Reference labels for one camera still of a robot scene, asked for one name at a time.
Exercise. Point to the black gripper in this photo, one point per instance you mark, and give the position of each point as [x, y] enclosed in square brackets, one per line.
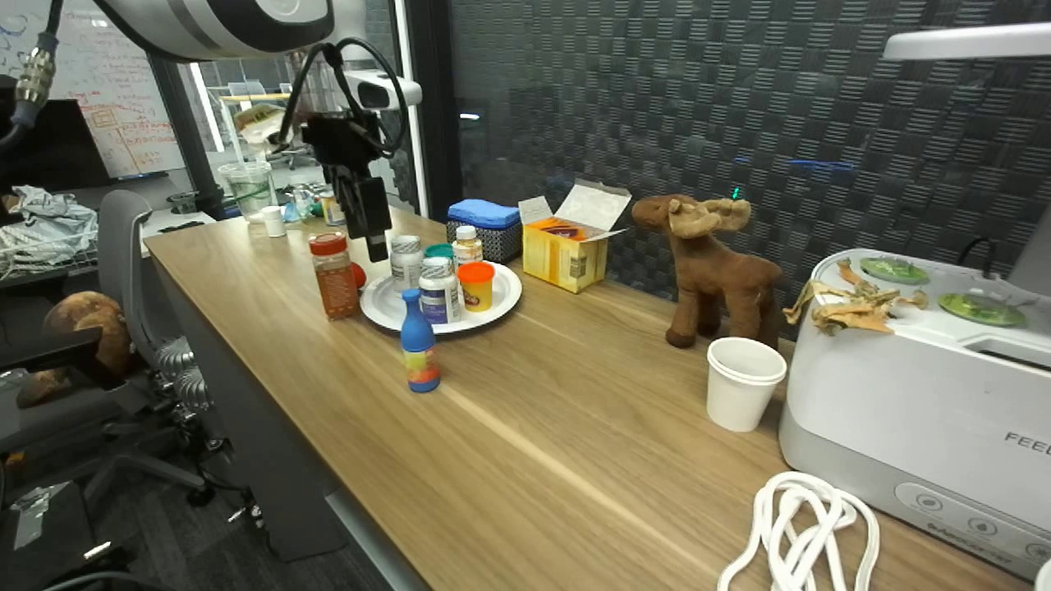
[345, 141]

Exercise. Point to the red toy tomato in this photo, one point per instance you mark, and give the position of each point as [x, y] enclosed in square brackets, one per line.
[360, 279]

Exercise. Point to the spice jar with red lid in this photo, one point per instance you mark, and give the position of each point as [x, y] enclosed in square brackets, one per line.
[333, 279]

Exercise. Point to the teal lid dough can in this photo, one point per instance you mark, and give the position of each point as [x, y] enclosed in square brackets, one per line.
[443, 252]

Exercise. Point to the small white glue bottle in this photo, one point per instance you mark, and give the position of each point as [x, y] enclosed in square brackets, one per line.
[468, 245]

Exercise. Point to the blue bowling pin bottle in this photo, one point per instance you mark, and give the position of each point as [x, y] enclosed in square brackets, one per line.
[420, 338]

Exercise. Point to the white round plate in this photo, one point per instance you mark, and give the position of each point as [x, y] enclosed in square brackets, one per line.
[495, 301]

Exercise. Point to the metal tin can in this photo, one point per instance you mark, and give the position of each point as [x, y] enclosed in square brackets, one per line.
[331, 207]

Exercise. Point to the small white cup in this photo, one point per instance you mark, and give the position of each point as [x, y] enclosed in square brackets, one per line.
[273, 222]

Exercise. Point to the blue folded cloth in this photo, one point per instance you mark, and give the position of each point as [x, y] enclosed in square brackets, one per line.
[482, 211]

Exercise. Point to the dark metal pillar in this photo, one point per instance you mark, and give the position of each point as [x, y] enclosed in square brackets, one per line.
[186, 131]

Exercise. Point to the open yellow cardboard box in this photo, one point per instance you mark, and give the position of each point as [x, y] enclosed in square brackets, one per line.
[562, 258]

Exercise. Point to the black office chair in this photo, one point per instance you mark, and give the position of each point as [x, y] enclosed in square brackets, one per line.
[149, 363]

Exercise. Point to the brown round plush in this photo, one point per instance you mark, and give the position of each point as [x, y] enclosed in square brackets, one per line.
[92, 330]

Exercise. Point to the grey cloth pile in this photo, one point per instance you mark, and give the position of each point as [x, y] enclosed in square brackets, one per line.
[45, 233]

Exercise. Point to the brown moose plush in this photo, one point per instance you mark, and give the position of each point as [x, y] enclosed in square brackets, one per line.
[716, 272]

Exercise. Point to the white paper cup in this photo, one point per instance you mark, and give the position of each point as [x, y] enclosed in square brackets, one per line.
[743, 381]

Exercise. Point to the dried leaves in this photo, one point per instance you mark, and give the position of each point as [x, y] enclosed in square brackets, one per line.
[854, 307]

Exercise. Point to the white mug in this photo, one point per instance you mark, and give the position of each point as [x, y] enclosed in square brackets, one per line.
[907, 428]

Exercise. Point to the white lamp bar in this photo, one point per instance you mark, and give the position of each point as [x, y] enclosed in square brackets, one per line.
[965, 41]

